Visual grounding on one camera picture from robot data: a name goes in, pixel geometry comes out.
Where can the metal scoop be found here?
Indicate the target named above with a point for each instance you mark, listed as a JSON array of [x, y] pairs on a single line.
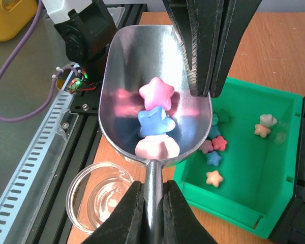
[[137, 54]]

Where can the peach star candy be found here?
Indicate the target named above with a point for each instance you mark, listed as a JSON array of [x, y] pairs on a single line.
[[214, 178], [262, 131]]

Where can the blue star candy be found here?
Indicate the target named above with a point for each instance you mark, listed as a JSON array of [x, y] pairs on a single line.
[[214, 132], [213, 158], [154, 122]]

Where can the lilac star candy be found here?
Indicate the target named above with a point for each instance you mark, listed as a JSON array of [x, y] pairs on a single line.
[[206, 147]]

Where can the green plastic bin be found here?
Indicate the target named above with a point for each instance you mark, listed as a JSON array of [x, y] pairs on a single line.
[[258, 172]]

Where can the red star candy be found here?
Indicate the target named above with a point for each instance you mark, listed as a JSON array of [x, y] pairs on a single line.
[[219, 143]]

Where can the clear plastic jar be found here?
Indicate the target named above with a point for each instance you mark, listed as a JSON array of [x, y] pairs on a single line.
[[94, 194]]

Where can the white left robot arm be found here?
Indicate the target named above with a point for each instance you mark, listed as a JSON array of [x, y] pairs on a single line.
[[87, 28]]

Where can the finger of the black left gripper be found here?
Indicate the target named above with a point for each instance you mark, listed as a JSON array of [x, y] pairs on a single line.
[[237, 15], [193, 23]]

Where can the yellow container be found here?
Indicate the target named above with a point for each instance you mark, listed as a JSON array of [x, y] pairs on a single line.
[[14, 15]]

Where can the cyan star candy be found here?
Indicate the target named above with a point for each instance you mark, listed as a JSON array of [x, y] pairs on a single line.
[[215, 120]]

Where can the pink star candy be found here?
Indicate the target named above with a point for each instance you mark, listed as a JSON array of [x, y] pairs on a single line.
[[157, 93], [157, 147]]

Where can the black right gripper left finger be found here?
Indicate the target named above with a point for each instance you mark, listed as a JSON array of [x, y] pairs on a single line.
[[125, 222]]

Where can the green star candy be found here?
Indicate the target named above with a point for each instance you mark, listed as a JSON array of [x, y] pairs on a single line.
[[223, 115]]

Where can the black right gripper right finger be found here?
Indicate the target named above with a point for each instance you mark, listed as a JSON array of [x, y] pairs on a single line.
[[180, 223]]

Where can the light blue cable duct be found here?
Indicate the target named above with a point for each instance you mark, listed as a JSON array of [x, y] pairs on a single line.
[[23, 197]]

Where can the white star candy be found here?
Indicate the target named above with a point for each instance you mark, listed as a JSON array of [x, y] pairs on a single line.
[[268, 120]]

